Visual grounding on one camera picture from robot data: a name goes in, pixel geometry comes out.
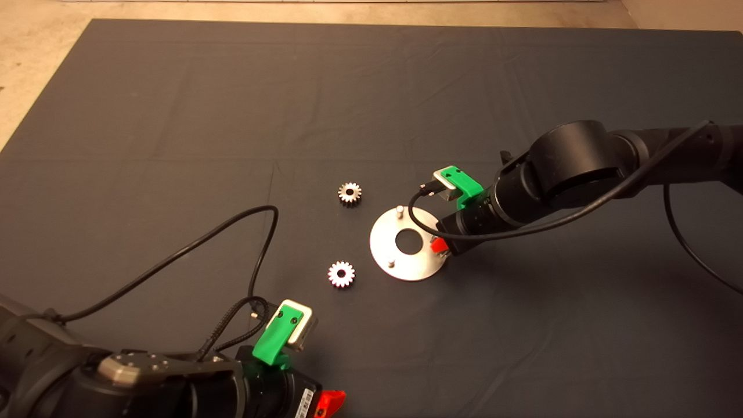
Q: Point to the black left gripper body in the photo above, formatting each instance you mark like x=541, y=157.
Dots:
x=281, y=397

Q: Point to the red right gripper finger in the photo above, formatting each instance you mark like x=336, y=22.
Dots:
x=439, y=245

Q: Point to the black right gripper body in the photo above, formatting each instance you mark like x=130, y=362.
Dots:
x=470, y=226

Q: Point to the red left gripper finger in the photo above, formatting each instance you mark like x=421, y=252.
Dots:
x=329, y=402

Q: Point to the round metal carrier plate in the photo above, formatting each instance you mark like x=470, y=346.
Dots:
x=406, y=270

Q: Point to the small steel planetary gear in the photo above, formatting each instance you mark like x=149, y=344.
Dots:
x=355, y=195
x=334, y=274

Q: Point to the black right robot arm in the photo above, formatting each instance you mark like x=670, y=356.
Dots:
x=574, y=157

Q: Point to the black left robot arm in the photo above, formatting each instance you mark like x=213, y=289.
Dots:
x=58, y=377

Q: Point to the dark grey table cloth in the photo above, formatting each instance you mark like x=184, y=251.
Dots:
x=371, y=104

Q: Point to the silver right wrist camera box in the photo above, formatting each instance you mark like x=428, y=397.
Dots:
x=446, y=188

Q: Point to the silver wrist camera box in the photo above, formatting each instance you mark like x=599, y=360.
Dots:
x=307, y=332
x=446, y=188

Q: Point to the green right camera mount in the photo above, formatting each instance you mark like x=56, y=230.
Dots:
x=461, y=180

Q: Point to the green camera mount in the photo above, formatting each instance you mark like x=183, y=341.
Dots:
x=276, y=339
x=461, y=180

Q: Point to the green left camera mount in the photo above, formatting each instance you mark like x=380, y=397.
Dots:
x=276, y=339

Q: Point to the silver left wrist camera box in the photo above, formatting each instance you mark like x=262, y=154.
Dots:
x=307, y=332

